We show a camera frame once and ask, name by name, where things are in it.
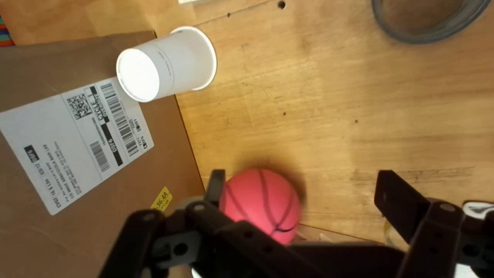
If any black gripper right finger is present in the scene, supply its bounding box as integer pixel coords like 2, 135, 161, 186
374, 168, 431, 243

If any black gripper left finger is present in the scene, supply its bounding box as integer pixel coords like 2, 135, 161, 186
204, 168, 227, 209

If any pink basketball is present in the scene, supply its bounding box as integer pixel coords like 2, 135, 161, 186
220, 166, 303, 246

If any white cloth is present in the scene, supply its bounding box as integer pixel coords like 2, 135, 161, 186
462, 199, 494, 223

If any white paper cup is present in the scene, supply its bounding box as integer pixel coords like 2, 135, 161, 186
115, 24, 220, 103

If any large Amazon cardboard box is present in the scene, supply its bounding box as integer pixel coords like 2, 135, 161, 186
0, 29, 207, 278

